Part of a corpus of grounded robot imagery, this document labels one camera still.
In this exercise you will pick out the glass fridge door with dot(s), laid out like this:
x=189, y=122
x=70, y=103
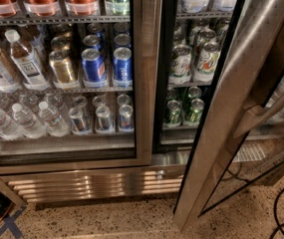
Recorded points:
x=96, y=151
x=236, y=146

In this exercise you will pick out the right small pepsi can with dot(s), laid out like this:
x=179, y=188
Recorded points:
x=126, y=118

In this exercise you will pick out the small pepsi can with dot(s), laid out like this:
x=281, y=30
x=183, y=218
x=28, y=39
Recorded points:
x=126, y=118
x=105, y=119
x=80, y=125

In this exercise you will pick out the leftmost green soda can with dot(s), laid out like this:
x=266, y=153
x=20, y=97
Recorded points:
x=172, y=114

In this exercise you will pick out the green soda can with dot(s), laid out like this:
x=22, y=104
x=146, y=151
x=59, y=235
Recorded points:
x=194, y=112
x=172, y=114

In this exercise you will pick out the middle small pepsi can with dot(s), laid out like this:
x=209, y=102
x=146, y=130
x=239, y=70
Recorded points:
x=105, y=119

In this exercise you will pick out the front blue pepsi can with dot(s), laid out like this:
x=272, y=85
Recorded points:
x=123, y=67

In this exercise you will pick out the blue pepsi can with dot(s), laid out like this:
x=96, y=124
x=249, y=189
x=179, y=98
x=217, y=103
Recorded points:
x=123, y=67
x=95, y=75

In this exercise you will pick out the left small pepsi can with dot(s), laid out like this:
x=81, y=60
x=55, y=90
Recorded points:
x=80, y=125

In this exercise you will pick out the leftmost white soda can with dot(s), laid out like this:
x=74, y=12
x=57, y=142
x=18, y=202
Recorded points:
x=179, y=72

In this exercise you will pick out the left white 7up can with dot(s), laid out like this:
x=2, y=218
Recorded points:
x=207, y=62

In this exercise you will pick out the right water bottle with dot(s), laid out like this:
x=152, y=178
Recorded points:
x=55, y=123

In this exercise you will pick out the water bottle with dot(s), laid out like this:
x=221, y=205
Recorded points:
x=55, y=123
x=9, y=130
x=28, y=121

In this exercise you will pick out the gold soda can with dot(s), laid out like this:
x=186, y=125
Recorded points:
x=65, y=75

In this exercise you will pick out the middle water bottle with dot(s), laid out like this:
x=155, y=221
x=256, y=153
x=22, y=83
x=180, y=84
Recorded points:
x=28, y=121

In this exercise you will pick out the white cap tea bottle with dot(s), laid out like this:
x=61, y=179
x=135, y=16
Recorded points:
x=27, y=60

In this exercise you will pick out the left water bottle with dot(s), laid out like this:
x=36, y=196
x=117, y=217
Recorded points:
x=9, y=130

